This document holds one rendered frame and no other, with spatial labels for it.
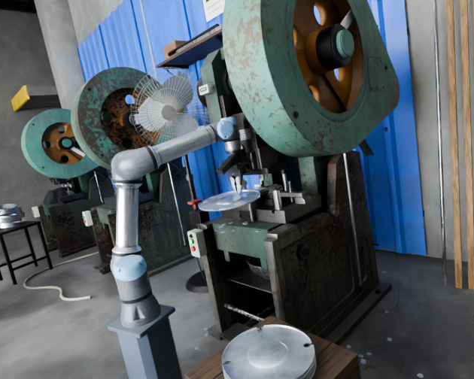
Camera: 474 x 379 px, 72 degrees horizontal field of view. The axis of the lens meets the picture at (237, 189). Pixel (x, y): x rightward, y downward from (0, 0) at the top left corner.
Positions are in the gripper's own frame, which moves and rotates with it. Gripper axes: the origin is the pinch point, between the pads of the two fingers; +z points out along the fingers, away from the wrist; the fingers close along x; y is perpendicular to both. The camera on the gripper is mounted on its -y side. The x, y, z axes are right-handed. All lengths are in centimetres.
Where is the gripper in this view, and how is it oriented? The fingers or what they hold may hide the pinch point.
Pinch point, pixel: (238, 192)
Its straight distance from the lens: 156.1
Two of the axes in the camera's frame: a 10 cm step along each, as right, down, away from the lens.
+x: -6.8, 0.0, 7.4
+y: 7.2, -2.3, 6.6
